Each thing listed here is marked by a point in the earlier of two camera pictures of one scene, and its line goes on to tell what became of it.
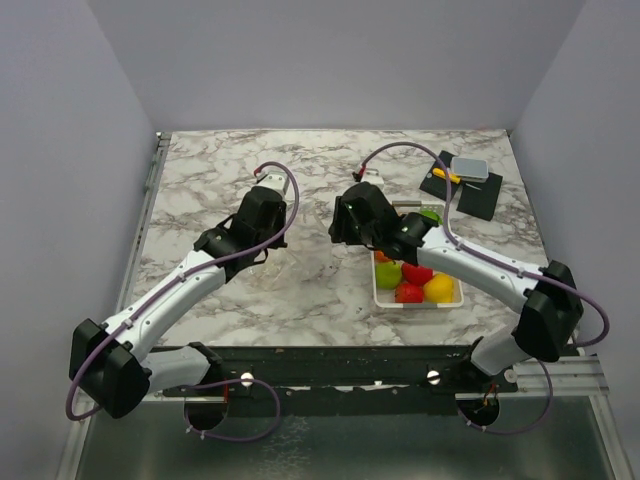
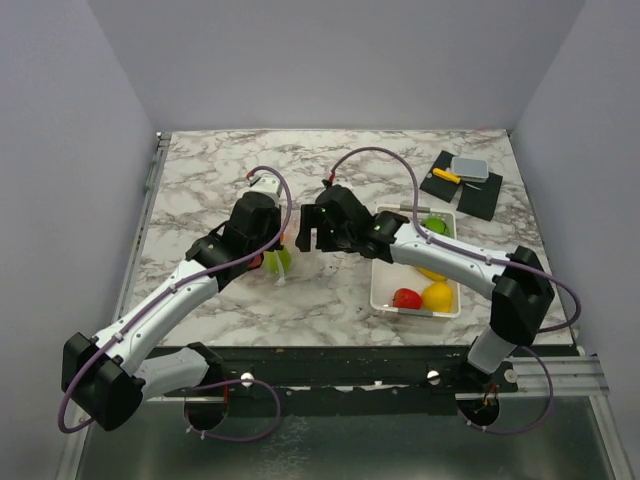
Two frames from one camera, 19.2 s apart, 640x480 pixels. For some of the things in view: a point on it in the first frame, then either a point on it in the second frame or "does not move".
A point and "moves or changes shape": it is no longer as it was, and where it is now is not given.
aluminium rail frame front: x=560 y=426 does not move
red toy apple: x=416 y=274 moves or changes shape
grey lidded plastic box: x=472 y=170 does not move
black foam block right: x=479 y=199 does not move
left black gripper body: x=278 y=228 does not move
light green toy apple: x=388 y=275 → x=270 y=261
